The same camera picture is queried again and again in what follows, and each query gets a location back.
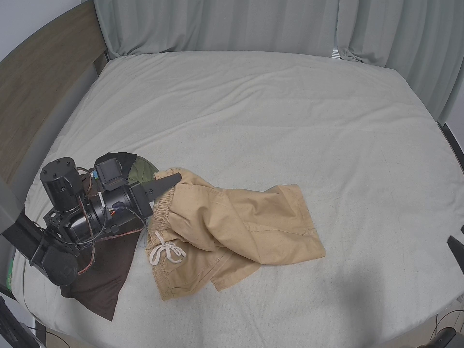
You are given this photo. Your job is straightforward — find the wide grey-green curtain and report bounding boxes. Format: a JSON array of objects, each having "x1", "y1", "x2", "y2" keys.
[{"x1": 89, "y1": 0, "x2": 340, "y2": 59}]

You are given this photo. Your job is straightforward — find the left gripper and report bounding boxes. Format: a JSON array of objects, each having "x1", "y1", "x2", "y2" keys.
[{"x1": 86, "y1": 174, "x2": 183, "y2": 239}]

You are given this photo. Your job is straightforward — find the brown garment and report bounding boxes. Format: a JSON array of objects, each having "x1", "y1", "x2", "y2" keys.
[{"x1": 60, "y1": 225, "x2": 146, "y2": 322}]

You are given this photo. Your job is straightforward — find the narrow grey-green curtain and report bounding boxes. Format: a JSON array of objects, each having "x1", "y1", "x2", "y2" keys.
[{"x1": 335, "y1": 0, "x2": 464, "y2": 123}]

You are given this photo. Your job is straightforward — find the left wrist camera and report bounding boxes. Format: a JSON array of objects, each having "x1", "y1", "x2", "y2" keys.
[{"x1": 94, "y1": 159, "x2": 130, "y2": 191}]

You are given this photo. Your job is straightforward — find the bed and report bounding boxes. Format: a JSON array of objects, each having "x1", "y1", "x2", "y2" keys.
[{"x1": 0, "y1": 0, "x2": 464, "y2": 345}]

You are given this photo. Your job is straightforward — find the black garment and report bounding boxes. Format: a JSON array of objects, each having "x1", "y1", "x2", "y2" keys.
[{"x1": 98, "y1": 152, "x2": 138, "y2": 171}]

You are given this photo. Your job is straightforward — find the black cable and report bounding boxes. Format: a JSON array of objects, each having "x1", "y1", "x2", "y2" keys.
[{"x1": 92, "y1": 191, "x2": 146, "y2": 240}]

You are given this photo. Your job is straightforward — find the green garment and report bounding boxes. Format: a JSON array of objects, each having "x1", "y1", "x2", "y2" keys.
[{"x1": 128, "y1": 157, "x2": 160, "y2": 184}]

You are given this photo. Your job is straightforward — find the tan shorts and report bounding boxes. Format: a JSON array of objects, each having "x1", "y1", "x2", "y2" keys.
[{"x1": 144, "y1": 168, "x2": 326, "y2": 301}]

